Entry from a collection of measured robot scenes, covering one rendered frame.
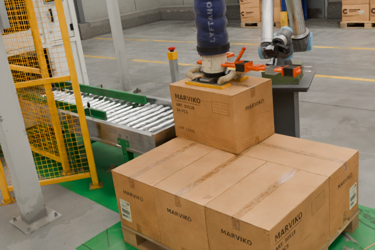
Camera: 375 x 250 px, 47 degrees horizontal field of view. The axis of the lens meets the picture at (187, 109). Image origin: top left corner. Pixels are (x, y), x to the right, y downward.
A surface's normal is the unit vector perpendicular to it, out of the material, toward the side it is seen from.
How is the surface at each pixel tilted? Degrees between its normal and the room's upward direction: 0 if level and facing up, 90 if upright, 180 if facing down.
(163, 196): 90
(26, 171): 90
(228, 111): 90
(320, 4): 90
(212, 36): 73
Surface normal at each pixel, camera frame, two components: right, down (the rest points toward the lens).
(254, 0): -0.63, 0.32
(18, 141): 0.72, 0.11
